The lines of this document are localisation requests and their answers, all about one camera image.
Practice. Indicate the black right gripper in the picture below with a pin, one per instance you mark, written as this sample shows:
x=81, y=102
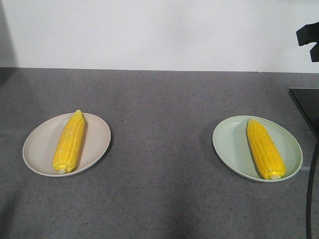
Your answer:
x=309, y=33

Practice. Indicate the corn cob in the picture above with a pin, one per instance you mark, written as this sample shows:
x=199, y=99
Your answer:
x=69, y=145
x=265, y=154

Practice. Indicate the black gas stove top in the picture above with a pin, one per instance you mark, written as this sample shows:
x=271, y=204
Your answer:
x=307, y=101

